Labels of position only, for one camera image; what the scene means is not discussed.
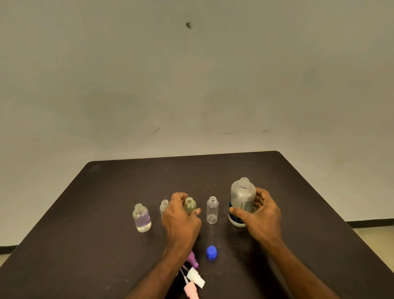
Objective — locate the small bottle with purple liquid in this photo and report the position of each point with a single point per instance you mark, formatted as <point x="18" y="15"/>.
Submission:
<point x="142" y="219"/>

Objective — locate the large clear blue-label bottle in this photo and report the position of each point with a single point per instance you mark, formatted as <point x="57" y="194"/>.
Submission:
<point x="242" y="194"/>

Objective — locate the small empty clear bottle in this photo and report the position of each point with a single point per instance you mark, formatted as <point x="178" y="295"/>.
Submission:
<point x="212" y="211"/>

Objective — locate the person's left thumb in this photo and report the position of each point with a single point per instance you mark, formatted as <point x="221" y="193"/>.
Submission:
<point x="195" y="212"/>

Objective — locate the person's left forearm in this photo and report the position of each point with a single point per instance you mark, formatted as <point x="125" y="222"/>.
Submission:
<point x="160" y="274"/>

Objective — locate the white spray cap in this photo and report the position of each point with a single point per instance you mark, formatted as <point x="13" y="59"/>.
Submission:
<point x="196" y="277"/>

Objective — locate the person's right thumb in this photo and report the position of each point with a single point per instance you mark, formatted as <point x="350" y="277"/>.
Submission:
<point x="239" y="213"/>

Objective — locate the person's left hand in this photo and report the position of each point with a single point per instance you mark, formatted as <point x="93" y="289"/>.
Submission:
<point x="180" y="226"/>

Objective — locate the person's right hand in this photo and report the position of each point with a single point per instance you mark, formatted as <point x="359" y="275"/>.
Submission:
<point x="264" y="221"/>

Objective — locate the blue bottle cap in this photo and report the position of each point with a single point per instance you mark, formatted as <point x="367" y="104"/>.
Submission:
<point x="211" y="253"/>

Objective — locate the person's right forearm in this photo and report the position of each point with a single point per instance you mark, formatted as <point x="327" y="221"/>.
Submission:
<point x="295" y="274"/>

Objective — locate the small yellowish clear bottle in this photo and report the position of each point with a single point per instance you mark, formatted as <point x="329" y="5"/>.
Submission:
<point x="189" y="205"/>

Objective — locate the pink spray cap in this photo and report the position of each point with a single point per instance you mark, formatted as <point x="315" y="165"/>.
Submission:
<point x="190" y="291"/>

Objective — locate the purple spray cap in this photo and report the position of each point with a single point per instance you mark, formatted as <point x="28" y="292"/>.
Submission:
<point x="193" y="261"/>

